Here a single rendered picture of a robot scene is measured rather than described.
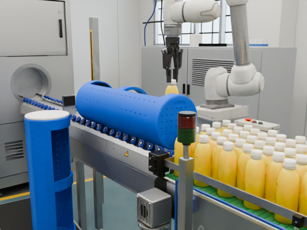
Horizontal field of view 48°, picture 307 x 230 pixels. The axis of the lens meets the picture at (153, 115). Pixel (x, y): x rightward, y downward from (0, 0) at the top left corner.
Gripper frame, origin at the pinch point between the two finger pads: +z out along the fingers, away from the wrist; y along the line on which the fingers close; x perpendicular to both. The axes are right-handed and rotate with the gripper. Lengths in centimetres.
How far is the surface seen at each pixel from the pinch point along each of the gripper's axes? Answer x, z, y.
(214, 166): 49, 32, 19
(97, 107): -46, 21, 20
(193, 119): 58, 7, 42
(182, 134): 56, 12, 45
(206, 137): 44, 21, 20
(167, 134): 11.9, 27.2, 13.0
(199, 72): -135, 17, -160
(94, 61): -129, -1, -25
